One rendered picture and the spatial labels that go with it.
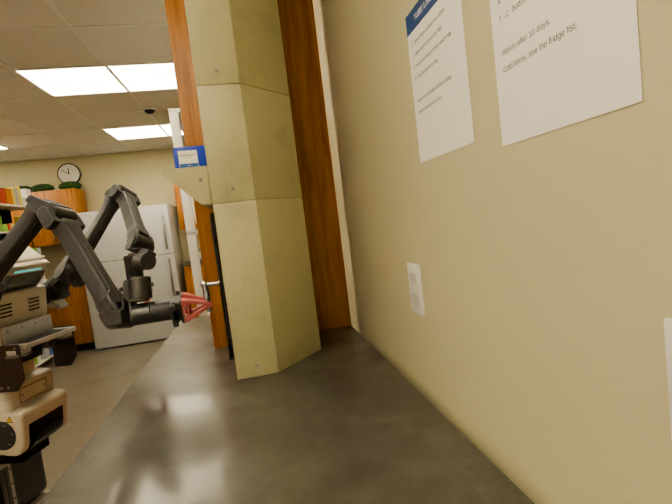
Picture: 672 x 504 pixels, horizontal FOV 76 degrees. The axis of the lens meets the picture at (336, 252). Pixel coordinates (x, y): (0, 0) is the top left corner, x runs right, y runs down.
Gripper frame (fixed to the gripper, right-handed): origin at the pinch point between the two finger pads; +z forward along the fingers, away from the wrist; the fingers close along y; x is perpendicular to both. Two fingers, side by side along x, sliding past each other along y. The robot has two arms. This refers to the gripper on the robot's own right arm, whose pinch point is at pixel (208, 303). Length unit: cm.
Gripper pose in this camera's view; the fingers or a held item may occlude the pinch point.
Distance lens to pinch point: 125.3
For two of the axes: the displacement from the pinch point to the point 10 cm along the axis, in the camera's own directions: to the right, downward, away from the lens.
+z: 9.7, -1.4, 1.8
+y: -2.1, -3.1, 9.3
